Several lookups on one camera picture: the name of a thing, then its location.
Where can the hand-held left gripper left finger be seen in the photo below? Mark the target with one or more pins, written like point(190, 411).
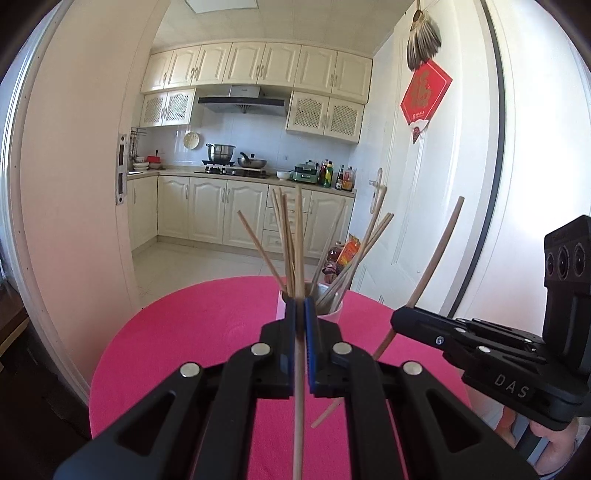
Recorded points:
point(288, 360)

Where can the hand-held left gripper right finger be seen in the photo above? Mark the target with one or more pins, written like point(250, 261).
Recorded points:
point(311, 350)

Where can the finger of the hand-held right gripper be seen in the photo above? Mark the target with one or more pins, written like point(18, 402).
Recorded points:
point(425, 325)
point(503, 334)

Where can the pink cup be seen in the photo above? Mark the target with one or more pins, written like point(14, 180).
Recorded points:
point(334, 310)

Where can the long wooden chopstick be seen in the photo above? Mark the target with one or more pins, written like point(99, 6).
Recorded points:
point(438, 258)
point(299, 415)

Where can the bunch of wooden chopsticks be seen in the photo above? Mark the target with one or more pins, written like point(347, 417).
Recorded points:
point(290, 258)

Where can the person's right hand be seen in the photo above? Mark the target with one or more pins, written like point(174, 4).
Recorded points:
point(554, 450)

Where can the dark plastic bag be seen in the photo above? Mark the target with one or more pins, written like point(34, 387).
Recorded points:
point(330, 272)

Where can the large amber oil bottle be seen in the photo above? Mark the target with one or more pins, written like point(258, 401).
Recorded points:
point(333, 254)

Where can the pink round tablecloth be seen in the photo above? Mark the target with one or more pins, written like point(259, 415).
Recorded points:
point(194, 323)

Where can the orange snack bag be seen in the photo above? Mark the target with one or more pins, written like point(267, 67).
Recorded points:
point(348, 249)

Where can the white panel door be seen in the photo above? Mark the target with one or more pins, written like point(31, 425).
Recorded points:
point(429, 184)

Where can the red label sauce bottle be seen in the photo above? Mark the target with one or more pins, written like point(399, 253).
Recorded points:
point(350, 180)

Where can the dark sauce bottle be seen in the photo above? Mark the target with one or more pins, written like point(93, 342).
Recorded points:
point(340, 177)

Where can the cream lower kitchen cabinets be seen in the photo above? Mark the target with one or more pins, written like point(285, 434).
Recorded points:
point(207, 207)

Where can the cream kitchen cabinets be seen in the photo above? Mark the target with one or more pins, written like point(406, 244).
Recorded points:
point(207, 207)
point(258, 64)

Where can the yellow green oil bottle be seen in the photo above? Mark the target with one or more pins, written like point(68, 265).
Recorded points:
point(328, 175)

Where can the green electric cooker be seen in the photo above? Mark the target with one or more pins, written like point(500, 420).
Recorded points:
point(305, 173)

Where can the gas stove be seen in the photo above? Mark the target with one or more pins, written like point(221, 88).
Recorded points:
point(249, 173)

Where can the black wok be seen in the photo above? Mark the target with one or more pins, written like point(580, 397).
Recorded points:
point(253, 161)

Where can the kitchen countertop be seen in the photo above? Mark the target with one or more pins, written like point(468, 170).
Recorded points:
point(180, 171)

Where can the steel stockpot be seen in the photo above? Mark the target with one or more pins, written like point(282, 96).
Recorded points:
point(220, 153)

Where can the red diamond door decoration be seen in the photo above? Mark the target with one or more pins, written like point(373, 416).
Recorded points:
point(425, 94)

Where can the cream lattice door cabinet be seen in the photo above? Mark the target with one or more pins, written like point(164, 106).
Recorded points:
point(325, 115)
point(168, 108)

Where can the stack of white bowls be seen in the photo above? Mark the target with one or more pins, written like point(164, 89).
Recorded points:
point(140, 165)

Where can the metal door latch plate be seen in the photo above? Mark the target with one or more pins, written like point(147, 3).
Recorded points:
point(120, 170)

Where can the range hood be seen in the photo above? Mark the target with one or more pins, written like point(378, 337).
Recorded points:
point(242, 101)

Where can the wooden sideboard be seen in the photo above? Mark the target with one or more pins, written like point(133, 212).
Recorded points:
point(11, 318)

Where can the feather fan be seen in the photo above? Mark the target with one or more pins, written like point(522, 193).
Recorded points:
point(422, 44)

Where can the cream upper kitchen cabinets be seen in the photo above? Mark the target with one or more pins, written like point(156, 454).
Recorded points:
point(258, 64)

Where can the cream sliding door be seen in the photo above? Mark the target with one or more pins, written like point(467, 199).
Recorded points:
point(69, 161)

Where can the ceiling light panel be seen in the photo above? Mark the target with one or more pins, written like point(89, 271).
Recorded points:
point(221, 4)

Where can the cream round wall plate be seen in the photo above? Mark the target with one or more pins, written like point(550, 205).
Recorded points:
point(191, 141)

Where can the wall utensil rack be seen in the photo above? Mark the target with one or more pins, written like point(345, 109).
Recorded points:
point(137, 143)

